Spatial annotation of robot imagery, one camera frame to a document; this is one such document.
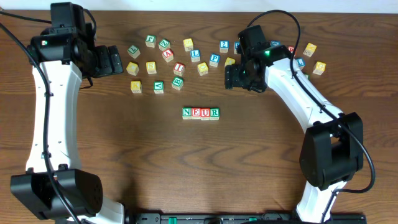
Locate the yellow G wooden block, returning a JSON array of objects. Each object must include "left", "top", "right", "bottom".
[{"left": 224, "top": 57, "right": 236, "bottom": 67}]

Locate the green Z wooden block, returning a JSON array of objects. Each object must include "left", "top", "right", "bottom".
[{"left": 159, "top": 39, "right": 171, "bottom": 51}]

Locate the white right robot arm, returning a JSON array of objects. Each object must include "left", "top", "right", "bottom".
[{"left": 225, "top": 44, "right": 364, "bottom": 223}]

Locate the green N wooden block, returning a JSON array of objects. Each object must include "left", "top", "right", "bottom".
[{"left": 182, "top": 107, "right": 192, "bottom": 119}]

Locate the blue L wooden block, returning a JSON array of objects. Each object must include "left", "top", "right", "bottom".
[{"left": 190, "top": 49, "right": 201, "bottom": 62}]

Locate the yellow K wooden block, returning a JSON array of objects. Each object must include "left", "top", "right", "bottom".
[{"left": 130, "top": 80, "right": 142, "bottom": 93}]

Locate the red U wooden block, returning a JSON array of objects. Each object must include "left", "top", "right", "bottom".
[{"left": 200, "top": 108, "right": 210, "bottom": 121}]

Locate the green B wooden block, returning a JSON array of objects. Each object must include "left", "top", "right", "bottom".
[{"left": 172, "top": 77, "right": 184, "bottom": 91}]

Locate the green V wooden block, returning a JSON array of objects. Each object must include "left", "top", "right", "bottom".
[{"left": 153, "top": 81, "right": 164, "bottom": 94}]

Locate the blue L block right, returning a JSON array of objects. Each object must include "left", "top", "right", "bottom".
[{"left": 296, "top": 58, "right": 305, "bottom": 70}]

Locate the blue 2 wooden block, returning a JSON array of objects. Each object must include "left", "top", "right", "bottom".
[{"left": 220, "top": 40, "right": 229, "bottom": 54}]

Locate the blue D block right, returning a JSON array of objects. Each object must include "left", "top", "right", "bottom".
[{"left": 271, "top": 40, "right": 280, "bottom": 46}]

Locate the blue D wooden block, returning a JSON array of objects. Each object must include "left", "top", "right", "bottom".
[{"left": 234, "top": 42, "right": 239, "bottom": 54}]

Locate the yellow Q wooden block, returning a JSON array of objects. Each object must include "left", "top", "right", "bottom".
[{"left": 197, "top": 62, "right": 209, "bottom": 76}]

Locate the red A wooden block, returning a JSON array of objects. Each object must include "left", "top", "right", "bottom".
[{"left": 162, "top": 49, "right": 174, "bottom": 62}]

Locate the blue P wooden block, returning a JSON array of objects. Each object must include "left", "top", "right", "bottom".
[{"left": 209, "top": 54, "right": 221, "bottom": 67}]

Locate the red I wooden block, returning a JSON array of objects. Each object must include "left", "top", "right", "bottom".
[{"left": 173, "top": 63, "right": 185, "bottom": 77}]

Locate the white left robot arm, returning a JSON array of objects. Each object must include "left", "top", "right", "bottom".
[{"left": 11, "top": 34, "right": 130, "bottom": 223}]

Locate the green R wooden block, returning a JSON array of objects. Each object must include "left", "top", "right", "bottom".
[{"left": 210, "top": 108, "right": 220, "bottom": 120}]

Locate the yellow 6 wooden block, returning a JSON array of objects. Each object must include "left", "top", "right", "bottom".
[{"left": 183, "top": 38, "right": 194, "bottom": 52}]

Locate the yellow block far right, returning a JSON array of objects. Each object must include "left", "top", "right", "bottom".
[{"left": 303, "top": 42, "right": 317, "bottom": 57}]

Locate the green 7 wooden block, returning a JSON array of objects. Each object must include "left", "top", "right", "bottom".
[{"left": 127, "top": 45, "right": 141, "bottom": 58}]

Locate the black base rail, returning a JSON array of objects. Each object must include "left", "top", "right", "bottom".
[{"left": 124, "top": 212, "right": 368, "bottom": 224}]

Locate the green J wooden block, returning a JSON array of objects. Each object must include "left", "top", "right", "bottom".
[{"left": 145, "top": 35, "right": 156, "bottom": 48}]

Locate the red E wooden block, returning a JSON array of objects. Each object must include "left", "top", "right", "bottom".
[{"left": 191, "top": 108, "right": 201, "bottom": 119}]

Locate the yellow C wooden block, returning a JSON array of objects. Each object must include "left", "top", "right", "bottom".
[{"left": 126, "top": 62, "right": 139, "bottom": 76}]

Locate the yellow G block right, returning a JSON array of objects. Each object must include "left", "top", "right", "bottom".
[{"left": 312, "top": 62, "right": 326, "bottom": 75}]

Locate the yellow S wooden block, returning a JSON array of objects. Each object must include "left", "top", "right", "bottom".
[{"left": 146, "top": 61, "right": 157, "bottom": 75}]

